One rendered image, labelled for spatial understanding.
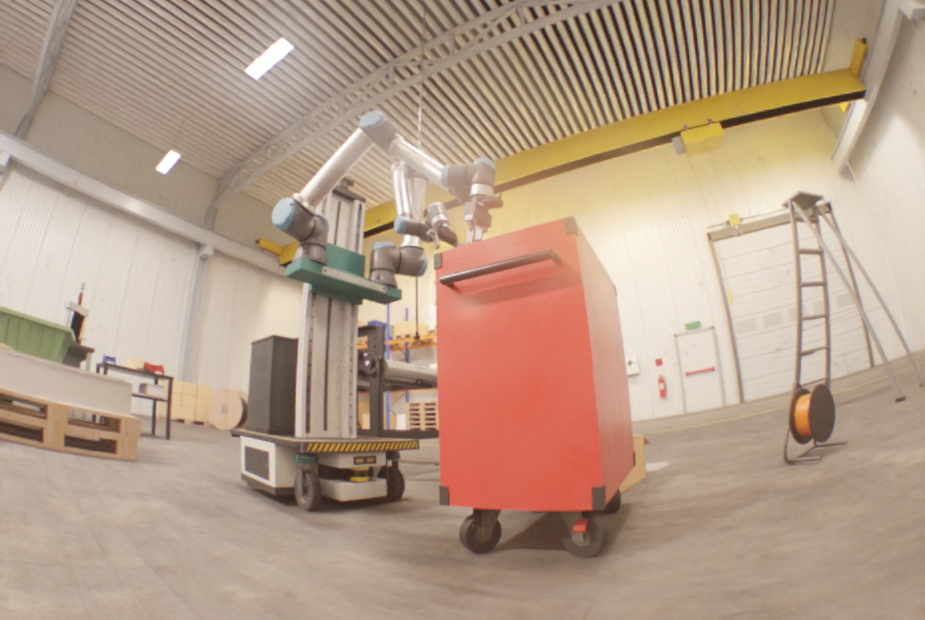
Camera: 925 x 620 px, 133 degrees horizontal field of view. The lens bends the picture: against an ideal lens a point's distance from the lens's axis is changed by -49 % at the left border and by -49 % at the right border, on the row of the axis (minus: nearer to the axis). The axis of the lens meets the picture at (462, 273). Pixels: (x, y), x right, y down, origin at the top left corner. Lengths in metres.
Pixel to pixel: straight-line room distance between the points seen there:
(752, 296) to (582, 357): 10.84
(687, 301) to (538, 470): 10.72
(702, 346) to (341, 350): 10.11
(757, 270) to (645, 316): 3.53
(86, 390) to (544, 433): 2.80
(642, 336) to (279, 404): 10.31
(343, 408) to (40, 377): 2.07
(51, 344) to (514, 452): 3.57
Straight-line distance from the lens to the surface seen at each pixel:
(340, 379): 2.21
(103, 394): 3.11
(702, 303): 11.62
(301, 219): 1.93
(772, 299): 11.85
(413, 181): 2.52
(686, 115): 9.76
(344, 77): 10.81
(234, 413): 9.81
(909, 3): 9.48
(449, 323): 1.20
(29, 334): 3.90
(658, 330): 11.47
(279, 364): 2.17
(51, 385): 3.06
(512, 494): 1.10
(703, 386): 11.27
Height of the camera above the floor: 0.41
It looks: 21 degrees up
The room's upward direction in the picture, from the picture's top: 2 degrees counter-clockwise
